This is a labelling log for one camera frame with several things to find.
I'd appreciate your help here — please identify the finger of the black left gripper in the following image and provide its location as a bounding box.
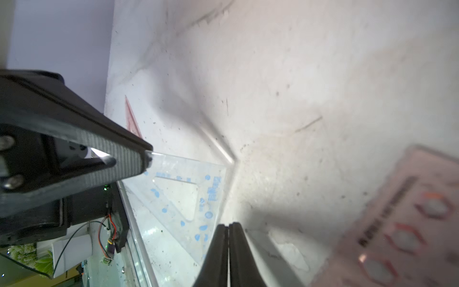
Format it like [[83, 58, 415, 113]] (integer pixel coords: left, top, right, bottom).
[[1, 69, 153, 217]]

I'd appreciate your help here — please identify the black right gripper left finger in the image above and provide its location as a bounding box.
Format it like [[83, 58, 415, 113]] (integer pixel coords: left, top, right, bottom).
[[193, 224, 229, 287]]

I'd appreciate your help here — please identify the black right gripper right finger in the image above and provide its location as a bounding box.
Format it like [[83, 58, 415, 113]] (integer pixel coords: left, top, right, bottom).
[[229, 222, 266, 287]]

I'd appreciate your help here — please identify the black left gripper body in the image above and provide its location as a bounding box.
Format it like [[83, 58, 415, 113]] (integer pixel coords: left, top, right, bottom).
[[1, 183, 129, 248]]

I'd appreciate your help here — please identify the clear blue triangle ruler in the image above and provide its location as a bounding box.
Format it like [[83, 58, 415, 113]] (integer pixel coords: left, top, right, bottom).
[[123, 152, 235, 263]]

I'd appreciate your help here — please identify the potted plant in background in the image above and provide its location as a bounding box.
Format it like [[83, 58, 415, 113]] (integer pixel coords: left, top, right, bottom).
[[1, 243, 54, 279]]

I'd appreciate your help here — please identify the pink triangle ruler left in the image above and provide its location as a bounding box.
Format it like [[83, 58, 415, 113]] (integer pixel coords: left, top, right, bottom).
[[125, 96, 143, 138]]

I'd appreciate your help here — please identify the pink stencil ruler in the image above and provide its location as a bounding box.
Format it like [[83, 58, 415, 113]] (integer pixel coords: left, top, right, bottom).
[[312, 146, 459, 287]]

